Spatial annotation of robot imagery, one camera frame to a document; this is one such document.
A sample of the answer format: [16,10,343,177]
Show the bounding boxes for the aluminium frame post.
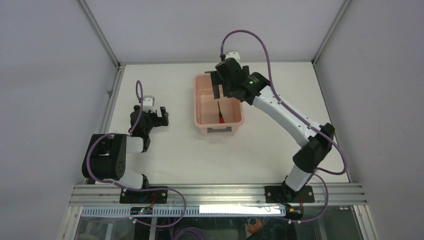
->
[311,0,352,67]
[76,0,121,69]

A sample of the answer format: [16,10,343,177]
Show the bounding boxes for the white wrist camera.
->
[225,51,242,65]
[142,95,156,113]

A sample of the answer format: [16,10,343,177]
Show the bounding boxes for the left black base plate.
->
[119,187,168,205]

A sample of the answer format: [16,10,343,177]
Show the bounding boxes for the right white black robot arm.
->
[210,57,335,203]

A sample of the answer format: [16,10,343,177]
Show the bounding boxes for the aluminium frame post right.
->
[311,0,352,67]

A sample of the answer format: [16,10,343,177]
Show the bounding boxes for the red-handled black screwdriver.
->
[217,102,225,124]

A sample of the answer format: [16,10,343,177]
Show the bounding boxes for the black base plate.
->
[264,185,315,204]
[119,187,168,205]

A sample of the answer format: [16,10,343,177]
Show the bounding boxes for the white slotted cable duct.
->
[81,204,286,218]

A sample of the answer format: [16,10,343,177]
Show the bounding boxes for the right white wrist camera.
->
[225,51,242,65]

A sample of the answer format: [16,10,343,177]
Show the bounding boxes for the aluminium mounting rail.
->
[69,183,368,207]

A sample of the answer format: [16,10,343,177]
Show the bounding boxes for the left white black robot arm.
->
[81,105,169,203]

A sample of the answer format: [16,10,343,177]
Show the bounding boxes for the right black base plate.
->
[264,185,315,204]

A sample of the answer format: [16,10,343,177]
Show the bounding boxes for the aluminium frame post left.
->
[76,0,121,69]

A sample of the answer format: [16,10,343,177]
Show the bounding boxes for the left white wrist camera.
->
[142,95,156,113]

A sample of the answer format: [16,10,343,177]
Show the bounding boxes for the pink plastic bin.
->
[193,73,245,136]

